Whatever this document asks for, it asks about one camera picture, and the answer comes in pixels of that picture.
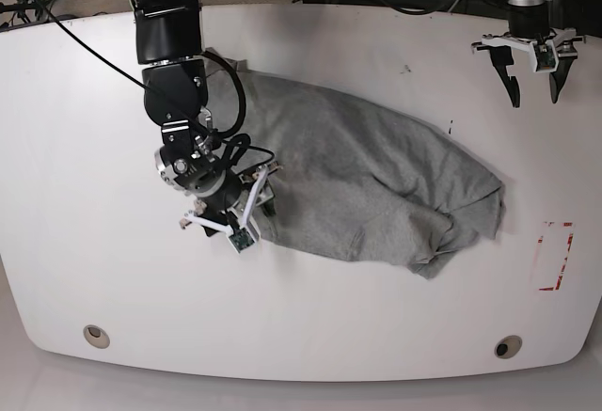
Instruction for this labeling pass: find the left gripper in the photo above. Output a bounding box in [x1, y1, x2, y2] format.
[471, 28, 586, 108]

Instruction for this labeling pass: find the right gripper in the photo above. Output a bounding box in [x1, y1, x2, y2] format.
[154, 146, 276, 237]

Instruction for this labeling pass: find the grey T-shirt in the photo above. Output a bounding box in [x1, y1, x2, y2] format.
[239, 71, 504, 279]

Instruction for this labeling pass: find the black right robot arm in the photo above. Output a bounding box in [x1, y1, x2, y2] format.
[130, 0, 272, 245]

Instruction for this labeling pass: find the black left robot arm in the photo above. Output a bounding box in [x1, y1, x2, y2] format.
[471, 0, 584, 108]

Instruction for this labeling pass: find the red tape marking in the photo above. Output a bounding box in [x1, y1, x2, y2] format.
[532, 221, 575, 292]

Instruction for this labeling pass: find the left table grommet hole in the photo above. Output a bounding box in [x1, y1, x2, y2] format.
[83, 324, 110, 349]

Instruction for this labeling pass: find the table grommet hole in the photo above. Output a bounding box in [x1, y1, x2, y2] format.
[83, 324, 110, 349]
[494, 335, 523, 359]

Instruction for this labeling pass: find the right table grommet hole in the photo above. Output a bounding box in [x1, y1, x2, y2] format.
[494, 335, 523, 359]

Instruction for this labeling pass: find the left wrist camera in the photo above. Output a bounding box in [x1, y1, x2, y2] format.
[534, 41, 559, 73]

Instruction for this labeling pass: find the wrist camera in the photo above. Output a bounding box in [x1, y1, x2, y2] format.
[534, 41, 559, 73]
[229, 228, 260, 253]

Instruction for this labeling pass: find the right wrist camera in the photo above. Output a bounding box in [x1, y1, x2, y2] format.
[229, 228, 260, 253]

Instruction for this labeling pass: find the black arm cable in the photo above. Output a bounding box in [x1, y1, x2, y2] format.
[0, 0, 278, 167]

